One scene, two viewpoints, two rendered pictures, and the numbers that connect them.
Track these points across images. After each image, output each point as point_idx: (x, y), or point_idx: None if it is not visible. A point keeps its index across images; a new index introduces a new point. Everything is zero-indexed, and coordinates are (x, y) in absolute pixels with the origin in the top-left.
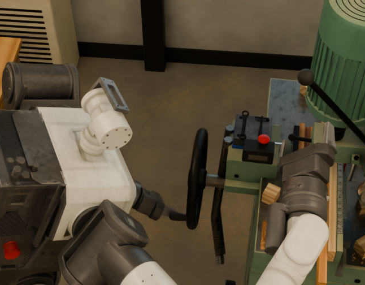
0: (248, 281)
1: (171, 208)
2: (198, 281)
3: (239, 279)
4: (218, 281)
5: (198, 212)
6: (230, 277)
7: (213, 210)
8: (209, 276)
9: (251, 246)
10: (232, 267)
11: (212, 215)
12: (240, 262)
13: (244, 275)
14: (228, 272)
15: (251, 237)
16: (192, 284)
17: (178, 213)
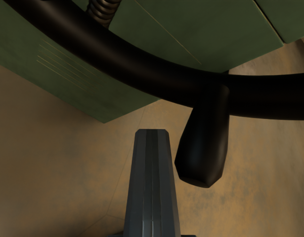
0: (238, 63)
1: (155, 158)
2: (0, 122)
3: (20, 81)
4: (12, 102)
5: (139, 48)
6: (13, 89)
7: (114, 5)
8: None
9: (196, 14)
10: (0, 81)
11: (106, 24)
12: None
13: (78, 71)
14: (4, 87)
15: (132, 9)
16: (2, 129)
17: (217, 129)
